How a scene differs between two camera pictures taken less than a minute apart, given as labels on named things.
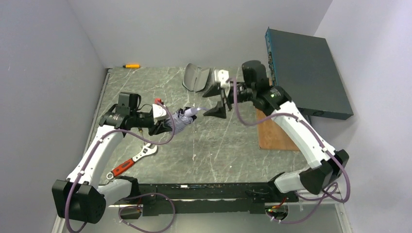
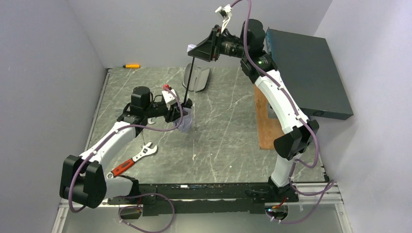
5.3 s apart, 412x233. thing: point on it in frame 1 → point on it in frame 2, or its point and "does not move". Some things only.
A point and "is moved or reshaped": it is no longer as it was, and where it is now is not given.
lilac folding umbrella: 184,117 is moved or reshaped
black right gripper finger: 217,111 → 205,50
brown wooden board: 272,136 does not move
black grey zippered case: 195,77 does not move
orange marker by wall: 134,66 does not move
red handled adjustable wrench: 147,150 does not move
